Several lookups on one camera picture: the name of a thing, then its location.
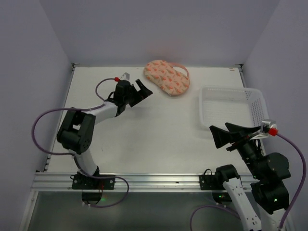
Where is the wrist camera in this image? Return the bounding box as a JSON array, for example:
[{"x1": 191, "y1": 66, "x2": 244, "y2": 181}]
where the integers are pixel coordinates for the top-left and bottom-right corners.
[
  {"x1": 251, "y1": 119, "x2": 278, "y2": 140},
  {"x1": 120, "y1": 72, "x2": 130, "y2": 81}
]

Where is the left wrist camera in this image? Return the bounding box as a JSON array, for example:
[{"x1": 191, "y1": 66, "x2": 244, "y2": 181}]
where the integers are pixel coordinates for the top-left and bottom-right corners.
[{"x1": 120, "y1": 72, "x2": 130, "y2": 81}]

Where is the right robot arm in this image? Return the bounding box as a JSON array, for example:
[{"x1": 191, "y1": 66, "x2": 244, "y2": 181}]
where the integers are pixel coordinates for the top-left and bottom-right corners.
[{"x1": 209, "y1": 119, "x2": 291, "y2": 231}]

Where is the pink patterned mesh laundry bag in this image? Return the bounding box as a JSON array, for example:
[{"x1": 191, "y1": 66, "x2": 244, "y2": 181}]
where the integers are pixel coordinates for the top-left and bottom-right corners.
[{"x1": 143, "y1": 60, "x2": 191, "y2": 96}]

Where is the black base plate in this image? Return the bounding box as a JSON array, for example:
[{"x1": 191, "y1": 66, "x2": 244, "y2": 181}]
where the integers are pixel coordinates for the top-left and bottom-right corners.
[
  {"x1": 70, "y1": 173, "x2": 115, "y2": 190},
  {"x1": 199, "y1": 168, "x2": 225, "y2": 191}
]

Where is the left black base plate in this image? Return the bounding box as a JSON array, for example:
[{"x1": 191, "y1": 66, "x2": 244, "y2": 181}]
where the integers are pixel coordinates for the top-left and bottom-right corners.
[{"x1": 70, "y1": 173, "x2": 115, "y2": 190}]

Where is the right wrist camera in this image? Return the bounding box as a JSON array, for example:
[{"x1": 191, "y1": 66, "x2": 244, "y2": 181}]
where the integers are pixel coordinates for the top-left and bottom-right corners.
[{"x1": 251, "y1": 119, "x2": 278, "y2": 140}]

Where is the aluminium mounting rail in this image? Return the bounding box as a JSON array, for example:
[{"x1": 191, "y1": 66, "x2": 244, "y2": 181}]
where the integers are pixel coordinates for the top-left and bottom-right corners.
[{"x1": 31, "y1": 172, "x2": 201, "y2": 193}]

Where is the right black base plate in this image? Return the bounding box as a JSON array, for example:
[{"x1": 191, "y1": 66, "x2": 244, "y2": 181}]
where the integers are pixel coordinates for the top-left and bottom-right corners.
[{"x1": 199, "y1": 168, "x2": 225, "y2": 191}]

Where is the white plastic basket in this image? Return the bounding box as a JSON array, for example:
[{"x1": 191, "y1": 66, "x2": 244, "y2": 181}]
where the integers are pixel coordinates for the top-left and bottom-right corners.
[{"x1": 199, "y1": 86, "x2": 269, "y2": 129}]

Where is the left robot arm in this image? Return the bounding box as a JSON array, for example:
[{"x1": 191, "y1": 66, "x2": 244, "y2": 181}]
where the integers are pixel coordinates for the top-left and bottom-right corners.
[{"x1": 56, "y1": 79, "x2": 153, "y2": 179}]

